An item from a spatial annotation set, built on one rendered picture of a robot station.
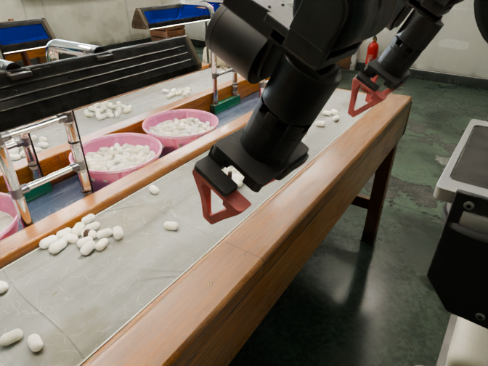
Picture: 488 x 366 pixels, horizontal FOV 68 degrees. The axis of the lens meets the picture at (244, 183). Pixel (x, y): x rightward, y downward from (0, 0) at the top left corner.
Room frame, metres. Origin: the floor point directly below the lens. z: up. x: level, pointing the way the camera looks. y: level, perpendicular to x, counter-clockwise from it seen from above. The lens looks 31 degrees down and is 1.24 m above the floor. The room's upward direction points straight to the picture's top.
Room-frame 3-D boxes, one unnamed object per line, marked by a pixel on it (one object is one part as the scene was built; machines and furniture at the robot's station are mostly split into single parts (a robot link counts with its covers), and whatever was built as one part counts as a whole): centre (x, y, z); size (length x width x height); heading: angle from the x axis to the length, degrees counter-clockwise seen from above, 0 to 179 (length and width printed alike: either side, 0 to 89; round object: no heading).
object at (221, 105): (1.68, 0.15, 0.90); 0.20 x 0.19 x 0.45; 146
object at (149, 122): (1.22, 0.22, 0.72); 0.27 x 0.27 x 0.10
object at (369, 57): (4.96, -1.68, 0.25); 0.18 x 0.14 x 0.49; 144
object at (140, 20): (1.73, 0.22, 1.08); 0.62 x 0.08 x 0.07; 146
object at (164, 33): (6.65, 1.30, 0.32); 0.42 x 0.42 x 0.64; 54
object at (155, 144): (0.99, 0.38, 0.72); 0.27 x 0.27 x 0.10
